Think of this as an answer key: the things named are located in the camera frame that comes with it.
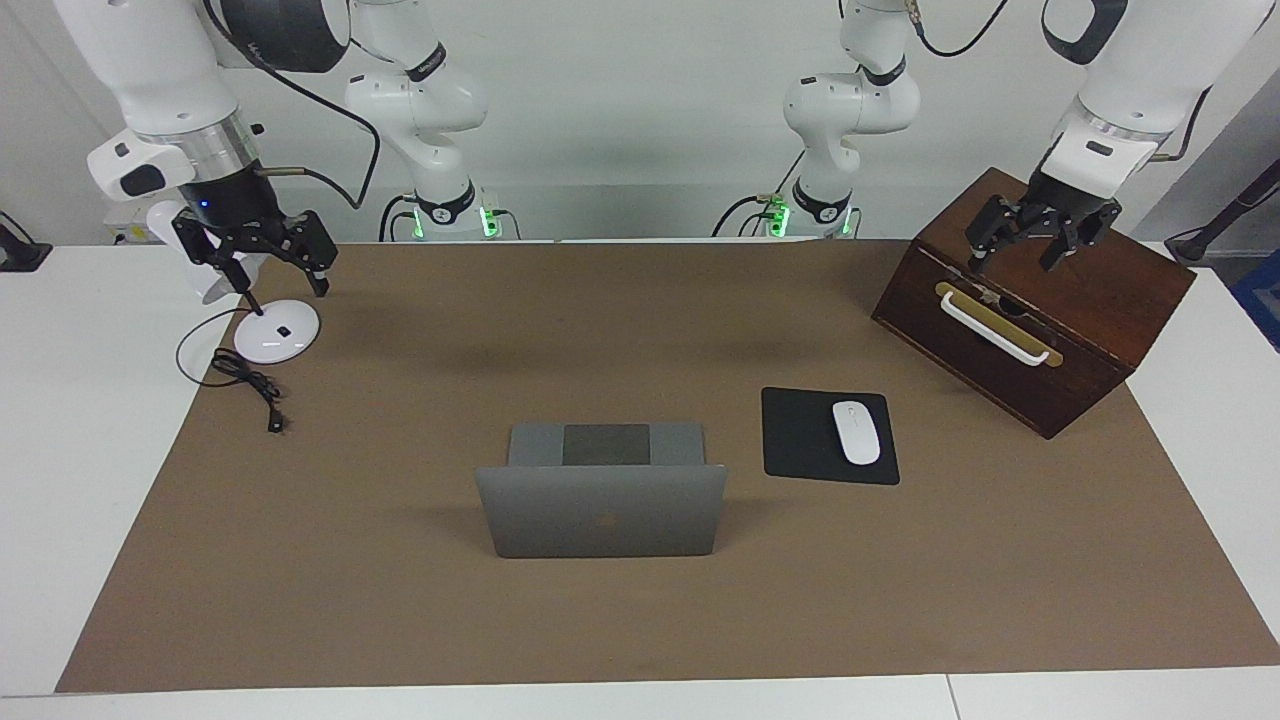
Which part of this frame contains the black base power cable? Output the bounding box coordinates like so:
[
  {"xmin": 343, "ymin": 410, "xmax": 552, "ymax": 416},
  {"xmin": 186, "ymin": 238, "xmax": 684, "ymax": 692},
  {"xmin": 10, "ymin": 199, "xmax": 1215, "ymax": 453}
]
[
  {"xmin": 712, "ymin": 150, "xmax": 806, "ymax": 238},
  {"xmin": 378, "ymin": 193, "xmax": 421, "ymax": 242}
]

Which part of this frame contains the grey laptop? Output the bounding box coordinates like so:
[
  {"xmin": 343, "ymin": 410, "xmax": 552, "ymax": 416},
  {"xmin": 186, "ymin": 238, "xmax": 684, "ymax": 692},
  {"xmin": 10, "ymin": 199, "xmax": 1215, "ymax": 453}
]
[{"xmin": 475, "ymin": 422, "xmax": 729, "ymax": 559}]

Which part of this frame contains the white computer mouse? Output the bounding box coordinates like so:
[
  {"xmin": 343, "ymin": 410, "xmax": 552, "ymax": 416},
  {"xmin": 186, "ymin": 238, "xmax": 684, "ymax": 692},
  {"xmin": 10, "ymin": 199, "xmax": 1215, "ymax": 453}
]
[{"xmin": 832, "ymin": 400, "xmax": 882, "ymax": 467}]

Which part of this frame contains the dark wooden box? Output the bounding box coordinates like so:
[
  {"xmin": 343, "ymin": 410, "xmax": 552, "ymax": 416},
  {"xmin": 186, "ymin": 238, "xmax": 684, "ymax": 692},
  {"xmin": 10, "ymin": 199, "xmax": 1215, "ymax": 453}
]
[{"xmin": 871, "ymin": 167, "xmax": 1197, "ymax": 441}]

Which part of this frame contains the white power strip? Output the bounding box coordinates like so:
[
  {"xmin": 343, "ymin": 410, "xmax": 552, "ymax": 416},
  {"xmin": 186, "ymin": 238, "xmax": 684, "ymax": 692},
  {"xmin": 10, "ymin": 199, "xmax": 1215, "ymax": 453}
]
[{"xmin": 105, "ymin": 200, "xmax": 161, "ymax": 246}]

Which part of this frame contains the black lamp cable with plug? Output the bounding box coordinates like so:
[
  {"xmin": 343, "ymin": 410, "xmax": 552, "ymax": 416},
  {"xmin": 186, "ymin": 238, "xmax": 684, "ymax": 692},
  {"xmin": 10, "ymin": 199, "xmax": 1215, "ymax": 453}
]
[{"xmin": 176, "ymin": 305, "xmax": 288, "ymax": 435}]

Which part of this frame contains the blue panel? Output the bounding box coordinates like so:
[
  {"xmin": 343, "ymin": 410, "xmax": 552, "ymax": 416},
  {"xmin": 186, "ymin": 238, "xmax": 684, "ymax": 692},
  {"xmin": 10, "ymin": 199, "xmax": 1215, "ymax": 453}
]
[{"xmin": 1228, "ymin": 250, "xmax": 1280, "ymax": 351}]

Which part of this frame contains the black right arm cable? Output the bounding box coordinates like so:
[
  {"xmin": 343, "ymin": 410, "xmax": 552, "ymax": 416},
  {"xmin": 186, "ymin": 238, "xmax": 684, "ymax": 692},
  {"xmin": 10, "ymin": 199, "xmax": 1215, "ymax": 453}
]
[{"xmin": 205, "ymin": 0, "xmax": 383, "ymax": 211}]

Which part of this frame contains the brass handle plate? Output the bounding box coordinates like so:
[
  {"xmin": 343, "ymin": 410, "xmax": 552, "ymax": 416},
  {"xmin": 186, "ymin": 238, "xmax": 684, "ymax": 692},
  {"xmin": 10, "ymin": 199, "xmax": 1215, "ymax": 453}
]
[{"xmin": 935, "ymin": 282, "xmax": 1064, "ymax": 369}]

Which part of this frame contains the black stand leg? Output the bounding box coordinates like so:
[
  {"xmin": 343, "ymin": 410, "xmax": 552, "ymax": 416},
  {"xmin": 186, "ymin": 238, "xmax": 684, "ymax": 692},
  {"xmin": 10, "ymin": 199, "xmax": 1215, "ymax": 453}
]
[{"xmin": 1165, "ymin": 160, "xmax": 1280, "ymax": 266}]

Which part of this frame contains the black mouse pad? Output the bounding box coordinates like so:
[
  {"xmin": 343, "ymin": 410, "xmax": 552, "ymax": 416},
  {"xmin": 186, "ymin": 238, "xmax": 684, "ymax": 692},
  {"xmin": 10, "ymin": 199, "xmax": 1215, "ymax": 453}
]
[{"xmin": 761, "ymin": 387, "xmax": 901, "ymax": 486}]

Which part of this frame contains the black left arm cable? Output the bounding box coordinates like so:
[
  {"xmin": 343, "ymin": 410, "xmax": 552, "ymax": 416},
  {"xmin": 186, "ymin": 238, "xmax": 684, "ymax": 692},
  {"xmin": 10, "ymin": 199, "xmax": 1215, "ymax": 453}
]
[{"xmin": 903, "ymin": 0, "xmax": 1213, "ymax": 163}]

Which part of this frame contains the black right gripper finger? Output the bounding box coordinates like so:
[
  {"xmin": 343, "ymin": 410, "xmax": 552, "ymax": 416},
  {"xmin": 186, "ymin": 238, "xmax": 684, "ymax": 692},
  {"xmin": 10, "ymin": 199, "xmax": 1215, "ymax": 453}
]
[
  {"xmin": 172, "ymin": 213, "xmax": 251, "ymax": 297},
  {"xmin": 262, "ymin": 210, "xmax": 338, "ymax": 298}
]

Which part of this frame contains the white box handle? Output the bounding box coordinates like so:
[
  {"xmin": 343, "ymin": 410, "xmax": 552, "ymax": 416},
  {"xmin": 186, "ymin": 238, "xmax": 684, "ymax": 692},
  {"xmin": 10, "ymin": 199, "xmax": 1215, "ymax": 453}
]
[{"xmin": 940, "ymin": 290, "xmax": 1064, "ymax": 368}]

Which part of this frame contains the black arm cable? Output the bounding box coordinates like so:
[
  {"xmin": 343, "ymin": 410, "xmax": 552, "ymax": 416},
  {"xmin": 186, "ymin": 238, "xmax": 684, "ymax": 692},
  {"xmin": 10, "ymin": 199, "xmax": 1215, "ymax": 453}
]
[
  {"xmin": 903, "ymin": 0, "xmax": 1213, "ymax": 163},
  {"xmin": 205, "ymin": 0, "xmax": 383, "ymax": 211}
]

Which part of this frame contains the black clamp bracket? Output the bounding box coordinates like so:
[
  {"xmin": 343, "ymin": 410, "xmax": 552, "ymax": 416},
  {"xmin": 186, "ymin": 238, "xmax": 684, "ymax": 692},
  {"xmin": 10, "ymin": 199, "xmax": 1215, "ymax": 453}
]
[{"xmin": 0, "ymin": 210, "xmax": 53, "ymax": 273}]

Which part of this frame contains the brown table mat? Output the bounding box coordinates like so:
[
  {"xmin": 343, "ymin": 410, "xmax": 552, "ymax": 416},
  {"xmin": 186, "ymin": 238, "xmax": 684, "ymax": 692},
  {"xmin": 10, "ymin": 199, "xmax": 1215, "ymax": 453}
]
[{"xmin": 55, "ymin": 240, "xmax": 1280, "ymax": 694}]

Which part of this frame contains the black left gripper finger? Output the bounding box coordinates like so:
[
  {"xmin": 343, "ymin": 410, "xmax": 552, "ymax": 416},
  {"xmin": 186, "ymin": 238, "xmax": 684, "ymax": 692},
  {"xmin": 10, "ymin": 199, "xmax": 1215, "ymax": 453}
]
[
  {"xmin": 965, "ymin": 195, "xmax": 1036, "ymax": 277},
  {"xmin": 1038, "ymin": 198, "xmax": 1121, "ymax": 273}
]

